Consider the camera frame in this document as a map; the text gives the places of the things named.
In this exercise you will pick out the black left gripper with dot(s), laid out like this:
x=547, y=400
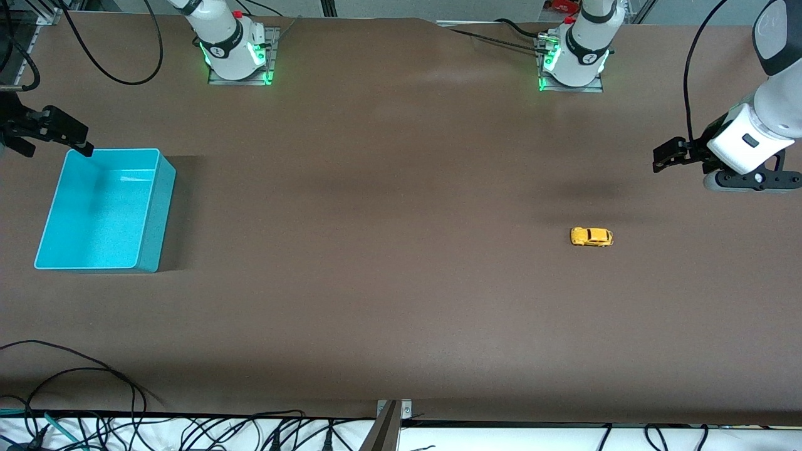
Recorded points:
x=697, y=152

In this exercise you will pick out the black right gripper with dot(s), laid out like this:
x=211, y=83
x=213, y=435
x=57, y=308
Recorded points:
x=25, y=124

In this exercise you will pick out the yellow beetle toy car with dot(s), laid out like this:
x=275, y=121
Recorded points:
x=592, y=237

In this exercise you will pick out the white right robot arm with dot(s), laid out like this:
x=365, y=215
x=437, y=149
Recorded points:
x=225, y=44

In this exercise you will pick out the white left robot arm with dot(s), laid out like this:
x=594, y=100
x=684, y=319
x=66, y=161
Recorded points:
x=586, y=50

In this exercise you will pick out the turquoise plastic bin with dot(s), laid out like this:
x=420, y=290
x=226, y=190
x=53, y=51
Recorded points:
x=94, y=213

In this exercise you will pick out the red background object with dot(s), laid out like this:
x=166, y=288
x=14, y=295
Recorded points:
x=562, y=5

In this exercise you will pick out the grey diagonal metal bar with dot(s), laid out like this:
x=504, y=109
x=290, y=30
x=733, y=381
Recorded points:
x=383, y=432

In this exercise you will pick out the aluminium frame profile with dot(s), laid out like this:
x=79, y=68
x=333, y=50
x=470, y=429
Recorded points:
x=47, y=15
x=642, y=9

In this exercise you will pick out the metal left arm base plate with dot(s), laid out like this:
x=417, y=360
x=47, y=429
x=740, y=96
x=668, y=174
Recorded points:
x=573, y=89

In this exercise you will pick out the black frame post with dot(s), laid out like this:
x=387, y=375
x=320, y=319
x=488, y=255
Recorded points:
x=329, y=6

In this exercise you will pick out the small metal bracket plate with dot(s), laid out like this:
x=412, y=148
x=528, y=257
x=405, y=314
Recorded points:
x=406, y=410

